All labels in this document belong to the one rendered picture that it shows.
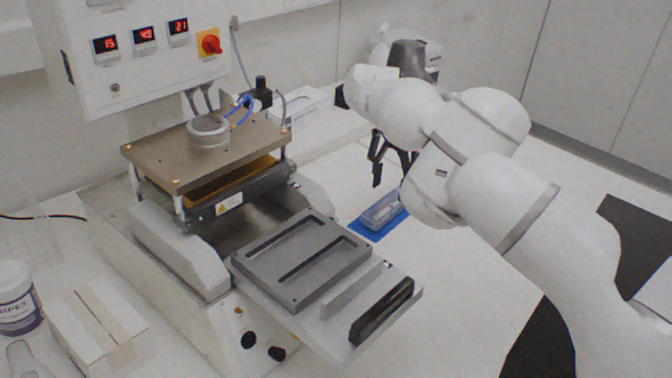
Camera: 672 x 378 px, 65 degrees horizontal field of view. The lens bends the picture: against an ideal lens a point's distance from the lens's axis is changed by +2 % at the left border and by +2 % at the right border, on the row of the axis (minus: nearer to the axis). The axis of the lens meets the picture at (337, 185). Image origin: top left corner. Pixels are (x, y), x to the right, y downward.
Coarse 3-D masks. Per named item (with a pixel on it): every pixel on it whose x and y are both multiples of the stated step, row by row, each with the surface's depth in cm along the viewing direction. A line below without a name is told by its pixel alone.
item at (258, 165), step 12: (264, 156) 106; (240, 168) 102; (252, 168) 103; (264, 168) 103; (216, 180) 99; (228, 180) 99; (240, 180) 100; (168, 192) 99; (192, 192) 95; (204, 192) 96; (216, 192) 96; (192, 204) 93
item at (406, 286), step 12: (408, 276) 88; (396, 288) 86; (408, 288) 86; (384, 300) 83; (396, 300) 85; (372, 312) 81; (384, 312) 83; (360, 324) 79; (372, 324) 81; (348, 336) 81; (360, 336) 80
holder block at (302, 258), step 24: (312, 216) 102; (264, 240) 95; (288, 240) 98; (312, 240) 96; (336, 240) 97; (360, 240) 97; (240, 264) 91; (264, 264) 90; (288, 264) 91; (312, 264) 93; (336, 264) 91; (360, 264) 95; (264, 288) 88; (288, 288) 88; (312, 288) 87
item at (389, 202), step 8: (392, 192) 143; (384, 200) 140; (392, 200) 140; (368, 208) 137; (376, 208) 137; (384, 208) 137; (392, 208) 138; (368, 216) 134; (376, 216) 135; (384, 216) 135
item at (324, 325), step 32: (256, 288) 89; (352, 288) 87; (384, 288) 91; (416, 288) 91; (288, 320) 85; (320, 320) 84; (352, 320) 85; (384, 320) 85; (320, 352) 82; (352, 352) 80
